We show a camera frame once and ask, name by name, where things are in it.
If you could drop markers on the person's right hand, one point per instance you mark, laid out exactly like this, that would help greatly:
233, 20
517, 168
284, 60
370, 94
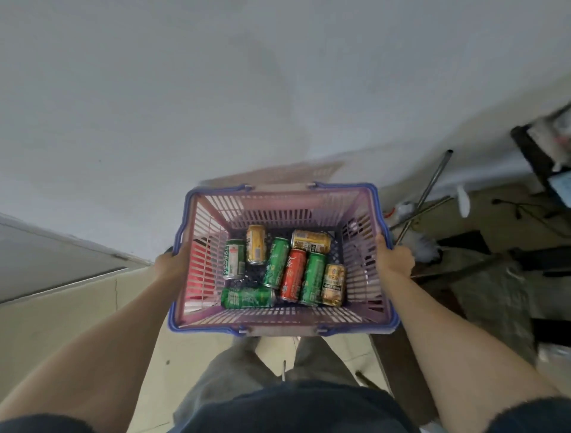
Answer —
397, 261

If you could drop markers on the person's left hand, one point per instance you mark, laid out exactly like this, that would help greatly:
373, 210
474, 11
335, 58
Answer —
171, 267

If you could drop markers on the person's left thumb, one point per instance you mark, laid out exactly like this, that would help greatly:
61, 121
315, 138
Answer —
183, 252

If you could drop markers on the person's right thumb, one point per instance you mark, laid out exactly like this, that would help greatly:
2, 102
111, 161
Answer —
382, 246

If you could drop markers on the person's right forearm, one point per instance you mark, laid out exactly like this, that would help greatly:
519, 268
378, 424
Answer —
464, 357

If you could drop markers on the person's left forearm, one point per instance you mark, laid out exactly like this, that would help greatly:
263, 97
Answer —
102, 352

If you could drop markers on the white rag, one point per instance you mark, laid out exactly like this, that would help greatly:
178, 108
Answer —
423, 247

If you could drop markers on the green and white drink can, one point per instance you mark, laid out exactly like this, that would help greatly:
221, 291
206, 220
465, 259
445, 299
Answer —
233, 260

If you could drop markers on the metal pole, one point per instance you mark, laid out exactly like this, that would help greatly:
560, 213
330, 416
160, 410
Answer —
427, 189
423, 211

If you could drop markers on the gold drink can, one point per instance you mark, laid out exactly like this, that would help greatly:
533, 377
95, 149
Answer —
256, 244
311, 241
333, 285

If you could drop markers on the white plastic bottle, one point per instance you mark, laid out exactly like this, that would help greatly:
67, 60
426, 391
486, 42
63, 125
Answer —
464, 201

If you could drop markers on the red drink can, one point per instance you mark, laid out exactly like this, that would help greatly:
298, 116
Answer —
293, 275

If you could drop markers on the grey trousers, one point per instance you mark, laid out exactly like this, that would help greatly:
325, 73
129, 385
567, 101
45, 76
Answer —
232, 374

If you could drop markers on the grey door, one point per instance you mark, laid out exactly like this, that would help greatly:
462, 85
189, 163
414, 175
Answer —
49, 258

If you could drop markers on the black chair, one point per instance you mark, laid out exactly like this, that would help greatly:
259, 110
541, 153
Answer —
533, 154

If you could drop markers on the dark blue shirt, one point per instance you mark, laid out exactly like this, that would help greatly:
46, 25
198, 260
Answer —
294, 410

